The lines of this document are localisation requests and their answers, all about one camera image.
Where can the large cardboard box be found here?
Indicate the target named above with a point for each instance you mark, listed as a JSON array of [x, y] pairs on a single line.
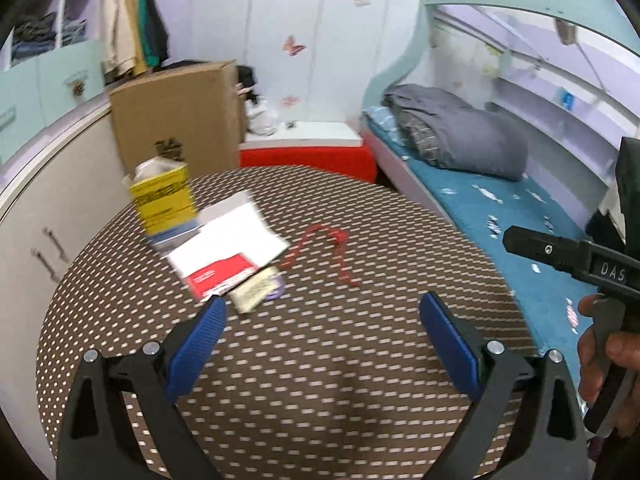
[[192, 114]]

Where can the light green drawer cabinet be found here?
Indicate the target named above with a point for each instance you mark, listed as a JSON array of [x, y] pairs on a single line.
[[38, 92]]

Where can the white and red box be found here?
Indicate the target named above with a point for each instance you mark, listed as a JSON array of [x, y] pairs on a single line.
[[232, 243]]

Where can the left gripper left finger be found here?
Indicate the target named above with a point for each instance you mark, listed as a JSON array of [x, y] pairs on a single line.
[[97, 440]]

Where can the brown dotted tablecloth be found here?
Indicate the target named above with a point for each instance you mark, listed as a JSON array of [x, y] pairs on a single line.
[[326, 381]]

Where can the white plastic bag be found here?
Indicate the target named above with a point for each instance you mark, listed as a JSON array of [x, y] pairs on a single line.
[[261, 119]]

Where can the yellow medicine box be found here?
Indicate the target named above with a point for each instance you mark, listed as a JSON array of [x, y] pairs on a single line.
[[161, 195]]

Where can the small pale packet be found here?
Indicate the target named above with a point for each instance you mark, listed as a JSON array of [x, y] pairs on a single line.
[[267, 284]]

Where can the grey folded duvet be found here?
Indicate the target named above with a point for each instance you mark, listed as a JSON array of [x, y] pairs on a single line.
[[448, 133]]

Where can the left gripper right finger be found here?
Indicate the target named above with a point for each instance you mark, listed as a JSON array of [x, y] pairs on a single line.
[[547, 440]]

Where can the white open shelf unit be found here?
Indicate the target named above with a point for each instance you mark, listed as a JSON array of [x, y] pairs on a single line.
[[47, 25]]

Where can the teal quilted bed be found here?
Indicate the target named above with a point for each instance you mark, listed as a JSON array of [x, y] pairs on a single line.
[[511, 113]]

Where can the black bag on bench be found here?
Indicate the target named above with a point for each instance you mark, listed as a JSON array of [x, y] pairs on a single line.
[[246, 83]]

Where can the hanging clothes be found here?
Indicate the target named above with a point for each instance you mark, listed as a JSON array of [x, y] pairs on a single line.
[[135, 38]]

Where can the red covered bench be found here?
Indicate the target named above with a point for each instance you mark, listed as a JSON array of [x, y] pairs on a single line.
[[328, 146]]

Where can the person's right hand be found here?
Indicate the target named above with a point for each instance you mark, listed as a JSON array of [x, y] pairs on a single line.
[[621, 348]]

